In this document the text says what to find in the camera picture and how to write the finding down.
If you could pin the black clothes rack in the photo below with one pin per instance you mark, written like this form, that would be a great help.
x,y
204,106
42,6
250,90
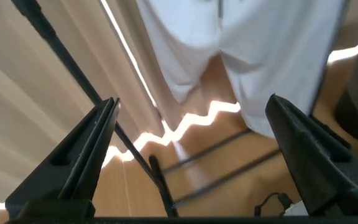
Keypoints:
x,y
70,62

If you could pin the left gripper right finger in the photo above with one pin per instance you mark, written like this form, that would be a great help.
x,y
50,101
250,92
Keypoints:
x,y
322,180

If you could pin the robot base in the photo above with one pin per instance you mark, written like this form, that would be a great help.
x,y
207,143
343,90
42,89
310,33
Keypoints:
x,y
297,210

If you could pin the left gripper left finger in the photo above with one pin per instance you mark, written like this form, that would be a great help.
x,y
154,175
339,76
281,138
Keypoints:
x,y
36,193

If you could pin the pale grey shorts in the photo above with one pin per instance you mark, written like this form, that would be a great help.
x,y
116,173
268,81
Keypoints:
x,y
259,46

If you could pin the beige curtain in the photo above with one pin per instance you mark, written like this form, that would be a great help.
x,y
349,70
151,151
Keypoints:
x,y
11,93

